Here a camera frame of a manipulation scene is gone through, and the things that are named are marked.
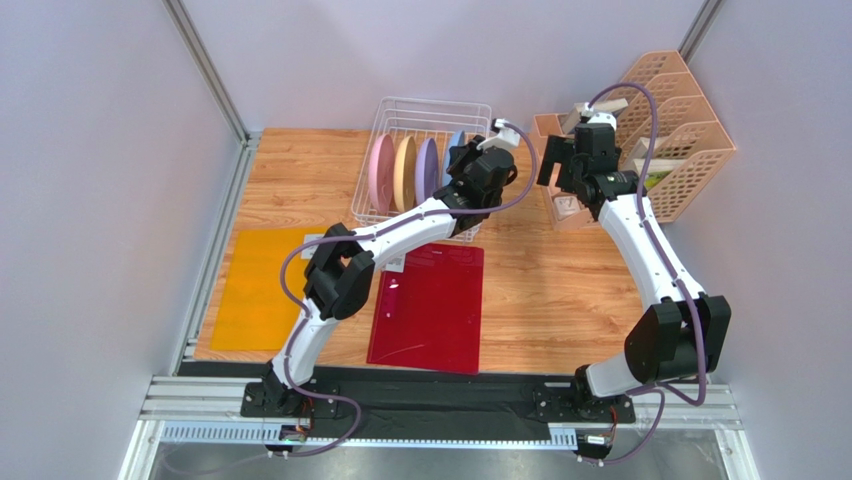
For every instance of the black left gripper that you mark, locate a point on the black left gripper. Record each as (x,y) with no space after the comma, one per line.
(460,155)

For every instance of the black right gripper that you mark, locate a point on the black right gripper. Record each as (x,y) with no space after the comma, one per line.
(554,165)

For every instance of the purple plate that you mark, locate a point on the purple plate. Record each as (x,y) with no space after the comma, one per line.
(426,171)

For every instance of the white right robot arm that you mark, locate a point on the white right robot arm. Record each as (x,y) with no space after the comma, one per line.
(682,330)

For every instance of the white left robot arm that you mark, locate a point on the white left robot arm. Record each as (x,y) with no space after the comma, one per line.
(340,272)

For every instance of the upper book in rack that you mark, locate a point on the upper book in rack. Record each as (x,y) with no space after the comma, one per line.
(567,120)

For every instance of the green book in rack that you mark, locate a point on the green book in rack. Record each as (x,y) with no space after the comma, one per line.
(656,174)

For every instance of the pink file rack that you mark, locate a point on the pink file rack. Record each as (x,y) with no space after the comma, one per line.
(688,128)

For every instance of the yellow plate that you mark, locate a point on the yellow plate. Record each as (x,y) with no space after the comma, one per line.
(403,178)

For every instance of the middle white book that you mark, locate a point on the middle white book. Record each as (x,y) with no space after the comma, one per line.
(639,150)

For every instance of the pink plate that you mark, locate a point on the pink plate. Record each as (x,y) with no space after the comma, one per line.
(380,173)

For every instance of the red folder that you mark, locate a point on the red folder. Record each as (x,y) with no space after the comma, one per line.
(428,310)

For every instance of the black base mat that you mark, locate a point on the black base mat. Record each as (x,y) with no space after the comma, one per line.
(421,405)

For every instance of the orange folder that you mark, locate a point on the orange folder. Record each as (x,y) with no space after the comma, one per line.
(254,314)

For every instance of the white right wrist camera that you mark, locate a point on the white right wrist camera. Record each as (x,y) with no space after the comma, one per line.
(599,113)

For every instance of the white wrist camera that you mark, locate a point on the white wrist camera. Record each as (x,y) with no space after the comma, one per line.
(505,136)
(599,113)

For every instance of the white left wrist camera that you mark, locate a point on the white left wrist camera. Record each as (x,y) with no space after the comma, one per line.
(505,136)

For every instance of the white wire dish rack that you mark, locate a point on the white wire dish rack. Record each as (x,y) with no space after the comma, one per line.
(421,119)

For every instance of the right aluminium corner post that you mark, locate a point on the right aluminium corner post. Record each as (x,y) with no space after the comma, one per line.
(698,29)

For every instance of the aluminium corner post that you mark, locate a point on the aluminium corner post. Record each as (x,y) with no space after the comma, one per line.
(698,29)
(191,37)

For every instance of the left aluminium corner post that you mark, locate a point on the left aluminium corner post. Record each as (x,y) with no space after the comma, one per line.
(191,37)

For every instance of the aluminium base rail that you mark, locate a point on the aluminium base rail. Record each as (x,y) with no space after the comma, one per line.
(191,427)

